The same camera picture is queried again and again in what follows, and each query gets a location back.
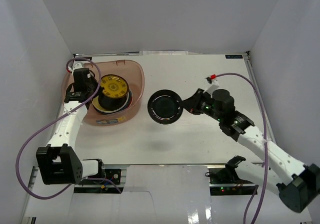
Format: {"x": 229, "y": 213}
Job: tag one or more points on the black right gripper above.
{"x": 192, "y": 103}

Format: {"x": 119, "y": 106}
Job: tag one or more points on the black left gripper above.
{"x": 92, "y": 93}

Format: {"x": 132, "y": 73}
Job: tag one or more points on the brown and yellow patterned plate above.
{"x": 114, "y": 86}

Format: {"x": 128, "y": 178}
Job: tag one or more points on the black plate with iridescent rim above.
{"x": 164, "y": 107}

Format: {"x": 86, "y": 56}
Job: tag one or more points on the light blue plate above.
{"x": 125, "y": 108}

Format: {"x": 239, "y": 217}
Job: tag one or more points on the dark teal ceramic plate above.
{"x": 130, "y": 100}

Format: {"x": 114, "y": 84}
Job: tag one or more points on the black glossy plate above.
{"x": 111, "y": 103}

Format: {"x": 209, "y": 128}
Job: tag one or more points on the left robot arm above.
{"x": 57, "y": 161}

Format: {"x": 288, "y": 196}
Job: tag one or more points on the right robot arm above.
{"x": 299, "y": 183}

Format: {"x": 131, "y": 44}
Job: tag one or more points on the pink translucent plastic bin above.
{"x": 131, "y": 71}

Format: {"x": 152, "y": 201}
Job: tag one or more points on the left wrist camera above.
{"x": 74, "y": 66}

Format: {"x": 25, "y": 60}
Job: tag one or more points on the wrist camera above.
{"x": 212, "y": 85}
{"x": 74, "y": 66}

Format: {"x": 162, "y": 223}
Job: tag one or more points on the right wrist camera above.
{"x": 212, "y": 85}

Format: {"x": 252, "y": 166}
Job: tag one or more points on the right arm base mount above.
{"x": 223, "y": 184}

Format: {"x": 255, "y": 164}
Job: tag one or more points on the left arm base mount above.
{"x": 112, "y": 174}

